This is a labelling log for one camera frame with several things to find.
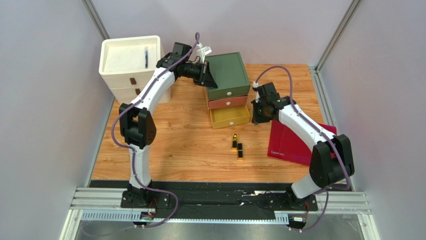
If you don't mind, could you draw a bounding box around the black mounting base plate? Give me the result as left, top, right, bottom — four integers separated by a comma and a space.
89, 180, 319, 221

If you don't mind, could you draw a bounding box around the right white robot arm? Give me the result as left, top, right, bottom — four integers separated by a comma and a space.
251, 82, 355, 210

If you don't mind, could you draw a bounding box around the red folder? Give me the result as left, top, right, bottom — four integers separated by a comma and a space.
266, 119, 338, 167

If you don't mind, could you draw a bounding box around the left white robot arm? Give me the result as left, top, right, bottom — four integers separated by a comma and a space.
117, 42, 218, 208

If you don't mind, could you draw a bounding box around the green three-drawer organizer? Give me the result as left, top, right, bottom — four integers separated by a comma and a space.
205, 52, 251, 110

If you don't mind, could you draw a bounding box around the aluminium frame rail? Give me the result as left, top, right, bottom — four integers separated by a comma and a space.
60, 180, 380, 240

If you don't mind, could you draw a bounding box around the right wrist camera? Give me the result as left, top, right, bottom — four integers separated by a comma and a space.
252, 80, 262, 103

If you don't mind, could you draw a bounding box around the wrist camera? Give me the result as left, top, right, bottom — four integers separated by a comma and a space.
196, 43, 212, 63
252, 80, 262, 103

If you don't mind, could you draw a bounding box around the white three-drawer organizer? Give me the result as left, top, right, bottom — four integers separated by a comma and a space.
98, 35, 165, 104

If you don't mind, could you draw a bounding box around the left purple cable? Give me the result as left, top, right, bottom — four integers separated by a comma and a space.
79, 32, 201, 234

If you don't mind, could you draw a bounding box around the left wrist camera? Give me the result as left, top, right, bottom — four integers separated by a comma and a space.
196, 43, 212, 63

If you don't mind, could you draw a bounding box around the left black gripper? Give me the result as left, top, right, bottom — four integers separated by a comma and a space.
183, 61, 219, 90

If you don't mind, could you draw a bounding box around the yellow bottom drawer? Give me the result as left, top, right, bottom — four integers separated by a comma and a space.
209, 105, 251, 129

